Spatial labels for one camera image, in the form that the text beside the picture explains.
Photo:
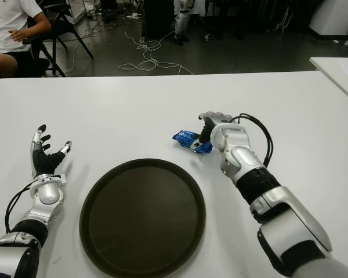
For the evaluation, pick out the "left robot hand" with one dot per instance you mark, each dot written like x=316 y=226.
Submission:
x=43 y=163

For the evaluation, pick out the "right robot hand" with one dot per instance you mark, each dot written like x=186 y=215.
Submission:
x=207 y=127

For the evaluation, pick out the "blue Oreo packet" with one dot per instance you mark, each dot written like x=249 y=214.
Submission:
x=184 y=138

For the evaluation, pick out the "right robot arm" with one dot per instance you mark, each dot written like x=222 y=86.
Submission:
x=240 y=156

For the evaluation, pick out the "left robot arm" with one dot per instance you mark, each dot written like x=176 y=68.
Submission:
x=47 y=192

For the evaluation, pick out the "small white power adapter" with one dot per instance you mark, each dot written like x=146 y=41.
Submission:
x=207 y=37

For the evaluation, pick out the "silver humanoid robot legs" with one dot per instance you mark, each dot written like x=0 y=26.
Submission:
x=181 y=23

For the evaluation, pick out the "round dark brown tray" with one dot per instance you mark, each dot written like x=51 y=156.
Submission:
x=142 y=220

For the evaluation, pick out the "folded metal stand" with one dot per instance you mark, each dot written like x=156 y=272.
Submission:
x=284 y=20

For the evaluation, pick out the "white power strip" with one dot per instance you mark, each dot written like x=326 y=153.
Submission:
x=133 y=16

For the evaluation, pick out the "white side table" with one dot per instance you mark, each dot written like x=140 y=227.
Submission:
x=333 y=72

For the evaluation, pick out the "black folding chair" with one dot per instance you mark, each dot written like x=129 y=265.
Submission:
x=59 y=26

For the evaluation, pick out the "seated person in white shirt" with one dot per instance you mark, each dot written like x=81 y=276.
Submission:
x=5 y=23

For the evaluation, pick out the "white low shelf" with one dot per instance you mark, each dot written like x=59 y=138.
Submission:
x=76 y=10

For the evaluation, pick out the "white cabinet with black base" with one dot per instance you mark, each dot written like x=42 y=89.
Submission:
x=336 y=17

